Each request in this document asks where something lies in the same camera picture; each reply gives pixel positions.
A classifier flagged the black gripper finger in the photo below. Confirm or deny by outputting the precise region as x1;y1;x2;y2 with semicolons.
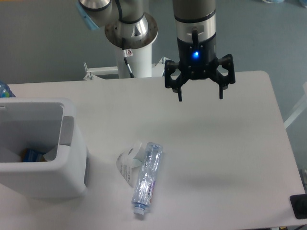
207;54;236;100
164;60;192;102

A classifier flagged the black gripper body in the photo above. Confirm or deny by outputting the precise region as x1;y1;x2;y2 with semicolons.
177;36;216;79

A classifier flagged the crushed clear plastic bottle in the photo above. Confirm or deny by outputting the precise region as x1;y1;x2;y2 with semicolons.
131;142;163;217

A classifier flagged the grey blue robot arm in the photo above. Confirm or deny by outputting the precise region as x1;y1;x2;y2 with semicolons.
76;0;236;96

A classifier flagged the white plastic trash can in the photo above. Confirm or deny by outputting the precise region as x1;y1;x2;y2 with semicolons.
0;98;88;198

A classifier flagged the blue packaging in trash can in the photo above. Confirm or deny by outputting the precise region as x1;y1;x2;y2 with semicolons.
21;149;46;162

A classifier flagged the black device at right edge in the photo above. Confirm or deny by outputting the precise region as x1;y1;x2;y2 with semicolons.
290;194;307;219

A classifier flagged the water bottle at left edge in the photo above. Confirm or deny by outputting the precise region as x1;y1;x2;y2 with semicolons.
0;81;16;98

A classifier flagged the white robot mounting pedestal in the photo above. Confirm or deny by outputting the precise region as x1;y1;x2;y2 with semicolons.
83;45;169;80

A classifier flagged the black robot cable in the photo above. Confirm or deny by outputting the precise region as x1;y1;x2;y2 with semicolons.
120;37;135;79

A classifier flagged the white frame at right edge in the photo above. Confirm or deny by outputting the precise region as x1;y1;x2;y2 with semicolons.
283;82;307;129

